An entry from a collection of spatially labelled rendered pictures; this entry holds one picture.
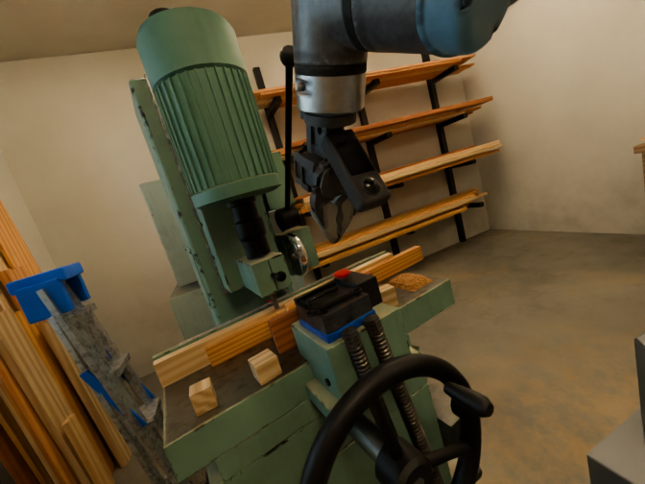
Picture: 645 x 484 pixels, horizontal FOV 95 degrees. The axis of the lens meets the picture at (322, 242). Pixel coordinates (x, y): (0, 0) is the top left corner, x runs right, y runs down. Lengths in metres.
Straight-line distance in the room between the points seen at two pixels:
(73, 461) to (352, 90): 1.97
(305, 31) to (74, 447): 1.92
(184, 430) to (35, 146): 2.94
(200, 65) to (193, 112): 0.07
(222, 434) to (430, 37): 0.55
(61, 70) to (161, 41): 2.76
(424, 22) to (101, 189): 2.95
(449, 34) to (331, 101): 0.14
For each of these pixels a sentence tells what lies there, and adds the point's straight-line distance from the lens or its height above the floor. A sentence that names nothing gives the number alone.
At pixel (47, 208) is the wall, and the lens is 3.21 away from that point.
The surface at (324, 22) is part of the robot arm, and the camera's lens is 0.38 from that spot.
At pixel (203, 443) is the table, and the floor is 0.87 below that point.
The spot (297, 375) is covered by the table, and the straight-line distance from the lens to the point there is 0.54.
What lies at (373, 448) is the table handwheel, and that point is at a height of 0.82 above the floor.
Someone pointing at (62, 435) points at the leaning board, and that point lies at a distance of 2.01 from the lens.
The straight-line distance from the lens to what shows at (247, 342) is 0.66.
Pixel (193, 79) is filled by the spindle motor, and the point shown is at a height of 1.40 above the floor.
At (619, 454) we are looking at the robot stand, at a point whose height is 0.55.
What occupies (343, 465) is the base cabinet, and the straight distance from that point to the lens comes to 0.67.
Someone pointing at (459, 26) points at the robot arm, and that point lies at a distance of 0.31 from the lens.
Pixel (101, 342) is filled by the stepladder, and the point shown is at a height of 0.84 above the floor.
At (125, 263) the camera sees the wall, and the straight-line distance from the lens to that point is 3.08.
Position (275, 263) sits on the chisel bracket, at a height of 1.05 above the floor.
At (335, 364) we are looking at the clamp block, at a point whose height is 0.93.
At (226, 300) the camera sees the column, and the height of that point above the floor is 0.96.
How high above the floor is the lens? 1.17
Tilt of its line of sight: 10 degrees down
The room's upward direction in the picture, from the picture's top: 16 degrees counter-clockwise
